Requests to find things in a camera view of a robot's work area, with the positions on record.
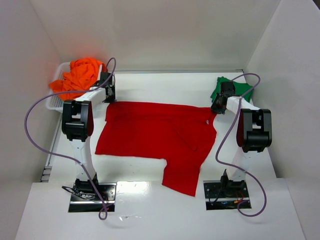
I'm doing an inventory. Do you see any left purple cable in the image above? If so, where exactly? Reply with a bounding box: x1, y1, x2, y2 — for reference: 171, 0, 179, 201
23, 57, 117, 221

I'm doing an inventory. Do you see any white plastic basket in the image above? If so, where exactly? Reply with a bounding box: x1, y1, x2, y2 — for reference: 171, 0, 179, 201
45, 61, 105, 111

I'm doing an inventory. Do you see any folded green t shirt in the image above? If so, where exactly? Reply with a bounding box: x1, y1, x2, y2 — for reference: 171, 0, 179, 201
210, 76, 254, 103

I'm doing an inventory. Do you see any red t shirt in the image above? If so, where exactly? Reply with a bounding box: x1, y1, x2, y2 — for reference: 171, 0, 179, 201
95, 101, 217, 197

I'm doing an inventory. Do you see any purple cable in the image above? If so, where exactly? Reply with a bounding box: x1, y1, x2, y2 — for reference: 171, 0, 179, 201
214, 72, 267, 217
23, 57, 117, 221

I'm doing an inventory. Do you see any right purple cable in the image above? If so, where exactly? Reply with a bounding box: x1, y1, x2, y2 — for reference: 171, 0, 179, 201
214, 72, 267, 217

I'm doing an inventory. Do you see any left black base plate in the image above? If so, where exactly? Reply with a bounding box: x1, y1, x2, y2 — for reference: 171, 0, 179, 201
65, 183, 117, 213

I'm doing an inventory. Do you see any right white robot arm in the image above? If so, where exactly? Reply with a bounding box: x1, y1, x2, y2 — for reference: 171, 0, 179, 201
211, 81, 272, 197

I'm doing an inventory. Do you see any orange t shirt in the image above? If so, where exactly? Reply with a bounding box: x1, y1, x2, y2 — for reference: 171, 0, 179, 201
49, 57, 106, 101

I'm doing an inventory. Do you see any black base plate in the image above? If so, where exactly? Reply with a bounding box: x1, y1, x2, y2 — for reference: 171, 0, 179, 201
203, 180, 252, 211
65, 183, 117, 213

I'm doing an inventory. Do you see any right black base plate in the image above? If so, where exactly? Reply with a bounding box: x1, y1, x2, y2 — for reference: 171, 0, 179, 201
203, 180, 252, 211

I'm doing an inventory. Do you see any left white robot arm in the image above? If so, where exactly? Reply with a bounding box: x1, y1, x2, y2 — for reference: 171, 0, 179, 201
62, 72, 116, 200

